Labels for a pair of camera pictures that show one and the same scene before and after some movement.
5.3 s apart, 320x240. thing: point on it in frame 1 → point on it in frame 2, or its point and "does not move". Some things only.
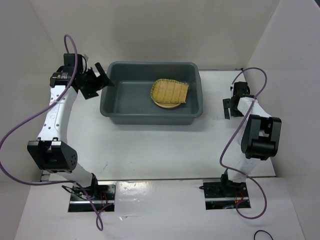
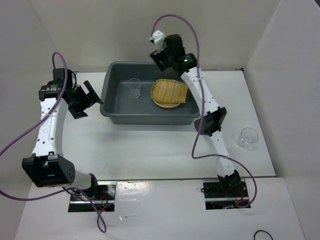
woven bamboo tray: (169, 90) does not move
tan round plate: (166, 104) does not move
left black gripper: (99, 83) → (77, 111)
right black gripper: (227, 104) → (157, 56)
